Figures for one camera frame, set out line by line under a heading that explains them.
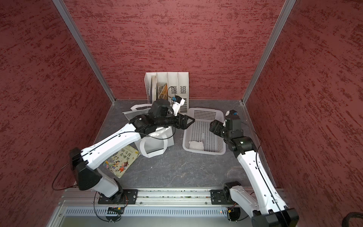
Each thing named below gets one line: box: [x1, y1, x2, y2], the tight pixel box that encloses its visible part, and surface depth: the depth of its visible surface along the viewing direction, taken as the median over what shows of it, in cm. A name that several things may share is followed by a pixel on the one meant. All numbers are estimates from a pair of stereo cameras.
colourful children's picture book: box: [102, 144, 141, 179], surface depth 86 cm
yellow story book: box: [156, 82, 169, 100], surface depth 99 cm
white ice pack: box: [188, 140, 204, 151], surface depth 91 cm
